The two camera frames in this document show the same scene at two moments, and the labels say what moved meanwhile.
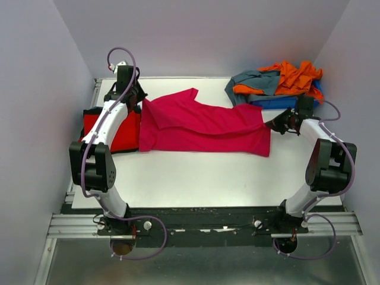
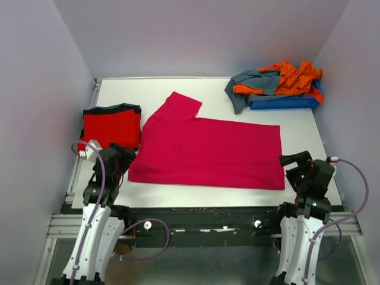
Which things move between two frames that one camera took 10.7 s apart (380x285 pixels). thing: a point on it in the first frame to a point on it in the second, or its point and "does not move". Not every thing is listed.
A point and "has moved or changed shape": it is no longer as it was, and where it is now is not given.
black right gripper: [275, 124] to [304, 161]
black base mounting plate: [202, 227] does not move
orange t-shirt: [298, 79] does not move
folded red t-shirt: [127, 138] does not move
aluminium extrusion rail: [85, 227] does not move
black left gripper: [141, 94] to [127, 155]
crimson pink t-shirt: [180, 123] has moved or changed shape
